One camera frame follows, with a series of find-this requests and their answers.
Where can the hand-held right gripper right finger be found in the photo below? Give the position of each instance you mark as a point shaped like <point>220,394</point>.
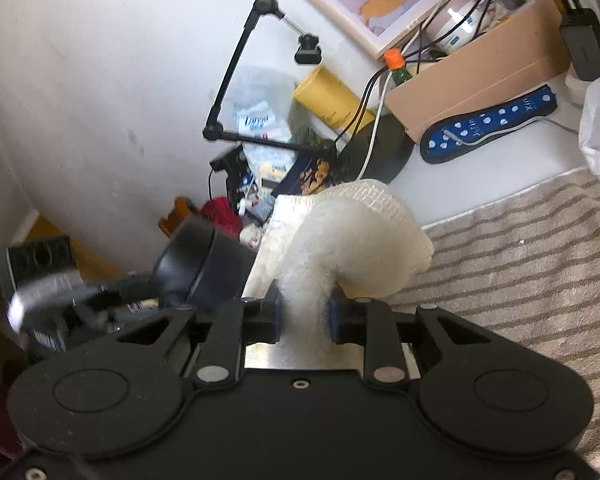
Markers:
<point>336,317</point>

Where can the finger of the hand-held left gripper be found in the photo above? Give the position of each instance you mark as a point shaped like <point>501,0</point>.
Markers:
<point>125,290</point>

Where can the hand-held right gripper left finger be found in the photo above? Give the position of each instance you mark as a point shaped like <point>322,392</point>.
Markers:
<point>275,312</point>

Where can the black thermos bottle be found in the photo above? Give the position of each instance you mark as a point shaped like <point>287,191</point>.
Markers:
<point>195,260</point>

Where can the white towel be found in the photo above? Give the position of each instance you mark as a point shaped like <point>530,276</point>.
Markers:
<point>360,240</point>

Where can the red knit cloth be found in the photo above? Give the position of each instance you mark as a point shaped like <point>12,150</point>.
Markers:
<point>222,215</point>

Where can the blue printed snack box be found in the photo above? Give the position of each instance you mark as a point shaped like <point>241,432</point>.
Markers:
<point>312,177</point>

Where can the black articulated stand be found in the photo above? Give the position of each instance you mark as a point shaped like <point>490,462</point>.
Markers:
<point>380,155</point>

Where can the striped table cloth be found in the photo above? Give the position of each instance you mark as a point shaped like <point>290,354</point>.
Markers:
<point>520,260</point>

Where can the white tissue packet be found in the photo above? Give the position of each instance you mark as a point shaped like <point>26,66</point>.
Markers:
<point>255,110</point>

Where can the yellow cylindrical can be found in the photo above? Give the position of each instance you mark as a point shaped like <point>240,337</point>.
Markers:
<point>330,95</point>

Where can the blue polka dot pad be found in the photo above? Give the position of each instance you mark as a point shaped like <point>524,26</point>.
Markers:
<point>480,130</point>

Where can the green bottle orange cap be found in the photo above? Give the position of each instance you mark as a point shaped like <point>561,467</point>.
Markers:
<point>397,65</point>

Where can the long cardboard box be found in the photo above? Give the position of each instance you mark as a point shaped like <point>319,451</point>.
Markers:
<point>480,70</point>

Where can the white round device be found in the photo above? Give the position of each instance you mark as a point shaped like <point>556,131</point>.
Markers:
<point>455,22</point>

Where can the framed photo collage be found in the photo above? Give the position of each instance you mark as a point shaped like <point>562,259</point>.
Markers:
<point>380,0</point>

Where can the black charger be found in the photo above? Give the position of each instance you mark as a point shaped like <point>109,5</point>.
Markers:
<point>585,45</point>

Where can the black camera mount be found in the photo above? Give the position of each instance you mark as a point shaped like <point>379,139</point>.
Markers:
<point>230,165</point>

